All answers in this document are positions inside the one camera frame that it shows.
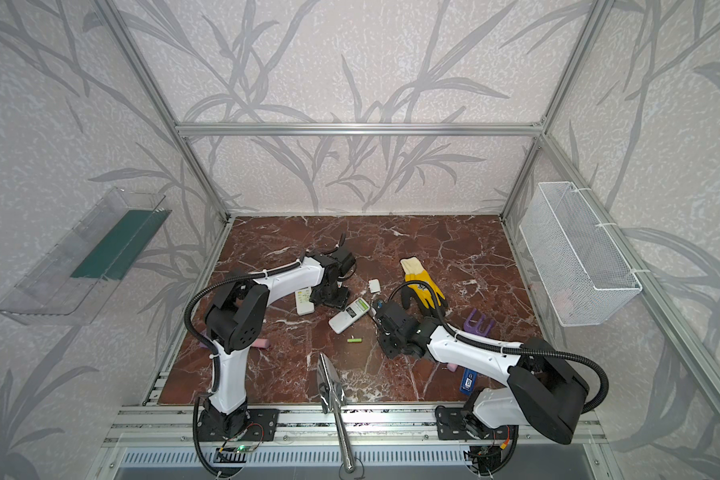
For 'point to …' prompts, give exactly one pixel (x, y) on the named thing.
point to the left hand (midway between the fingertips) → (338, 297)
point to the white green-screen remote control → (304, 305)
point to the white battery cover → (374, 285)
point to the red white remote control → (357, 309)
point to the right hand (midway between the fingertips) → (387, 327)
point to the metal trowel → (332, 395)
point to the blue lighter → (468, 382)
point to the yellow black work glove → (417, 279)
